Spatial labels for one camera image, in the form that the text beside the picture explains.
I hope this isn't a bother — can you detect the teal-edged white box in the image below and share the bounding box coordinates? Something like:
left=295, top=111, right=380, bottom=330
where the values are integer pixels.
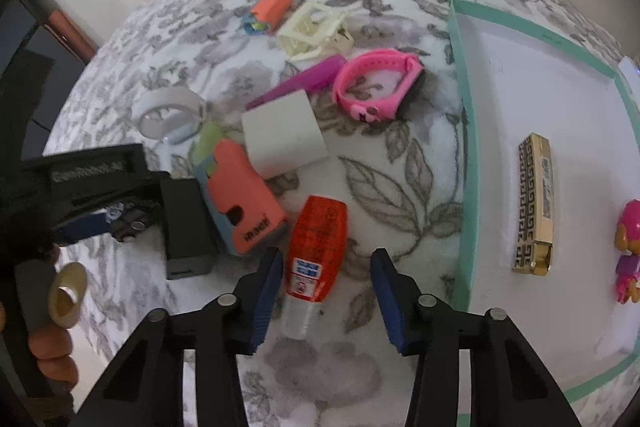
left=447, top=0, right=640, bottom=403

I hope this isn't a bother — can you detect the cream hair claw clip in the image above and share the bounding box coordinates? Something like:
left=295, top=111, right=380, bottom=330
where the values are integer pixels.
left=276, top=1, right=358, bottom=60

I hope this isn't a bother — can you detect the purple plastic tube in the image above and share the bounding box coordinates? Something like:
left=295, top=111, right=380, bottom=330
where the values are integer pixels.
left=245, top=53, right=346, bottom=110

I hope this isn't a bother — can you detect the gold patterned box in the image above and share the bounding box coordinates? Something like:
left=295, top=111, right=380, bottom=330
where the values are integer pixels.
left=511, top=133, right=556, bottom=276

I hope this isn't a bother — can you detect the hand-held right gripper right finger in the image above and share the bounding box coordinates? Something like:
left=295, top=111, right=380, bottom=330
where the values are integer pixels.
left=370, top=248, right=583, bottom=427

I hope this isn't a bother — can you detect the large coral blue stapler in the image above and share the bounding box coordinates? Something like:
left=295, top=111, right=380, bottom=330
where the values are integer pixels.
left=194, top=139, right=287, bottom=256

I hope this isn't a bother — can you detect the pink wrist watch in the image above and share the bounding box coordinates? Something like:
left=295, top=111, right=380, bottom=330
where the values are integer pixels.
left=332, top=48, right=426, bottom=124

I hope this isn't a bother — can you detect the beige ring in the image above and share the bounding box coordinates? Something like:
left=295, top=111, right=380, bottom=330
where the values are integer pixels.
left=49, top=263, right=89, bottom=329

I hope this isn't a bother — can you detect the floral blanket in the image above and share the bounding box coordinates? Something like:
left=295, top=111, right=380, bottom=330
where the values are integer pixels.
left=42, top=0, right=640, bottom=427

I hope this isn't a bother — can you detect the white cube adapter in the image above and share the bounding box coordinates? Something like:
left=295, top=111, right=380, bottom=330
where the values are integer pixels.
left=241, top=89, right=330, bottom=180

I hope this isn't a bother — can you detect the dark furniture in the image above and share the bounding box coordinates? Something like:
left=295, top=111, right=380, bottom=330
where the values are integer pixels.
left=0, top=0, right=96, bottom=168

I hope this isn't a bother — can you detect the black charger box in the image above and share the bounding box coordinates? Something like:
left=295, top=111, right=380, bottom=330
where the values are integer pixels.
left=161, top=178, right=218, bottom=280

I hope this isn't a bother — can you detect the white ring band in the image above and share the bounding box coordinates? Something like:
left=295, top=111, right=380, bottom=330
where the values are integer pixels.
left=137, top=87, right=208, bottom=145

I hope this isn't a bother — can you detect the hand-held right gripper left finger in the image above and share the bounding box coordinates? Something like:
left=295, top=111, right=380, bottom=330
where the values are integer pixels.
left=70, top=247, right=286, bottom=427

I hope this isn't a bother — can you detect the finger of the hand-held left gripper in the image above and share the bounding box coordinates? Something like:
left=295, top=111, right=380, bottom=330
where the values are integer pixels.
left=52, top=202, right=151, bottom=245

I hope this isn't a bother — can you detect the red glue bottle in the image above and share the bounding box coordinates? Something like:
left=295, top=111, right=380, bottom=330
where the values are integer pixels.
left=280, top=195, right=348, bottom=339

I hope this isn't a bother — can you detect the white device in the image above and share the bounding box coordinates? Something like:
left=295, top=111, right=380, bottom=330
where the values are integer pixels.
left=617, top=57, right=640, bottom=85

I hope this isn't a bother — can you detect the pale green plastic piece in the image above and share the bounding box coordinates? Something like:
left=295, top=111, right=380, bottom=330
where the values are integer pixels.
left=192, top=122, right=223, bottom=168

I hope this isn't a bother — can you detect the small coral blue stapler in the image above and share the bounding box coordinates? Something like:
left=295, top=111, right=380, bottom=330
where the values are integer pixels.
left=242, top=0, right=293, bottom=36

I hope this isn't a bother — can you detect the person's left hand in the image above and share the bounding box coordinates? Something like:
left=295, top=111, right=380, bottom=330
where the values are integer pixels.
left=27, top=324, right=81, bottom=383

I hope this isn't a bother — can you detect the pink toy figure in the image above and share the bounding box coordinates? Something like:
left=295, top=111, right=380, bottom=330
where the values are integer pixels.
left=615, top=199, right=640, bottom=305

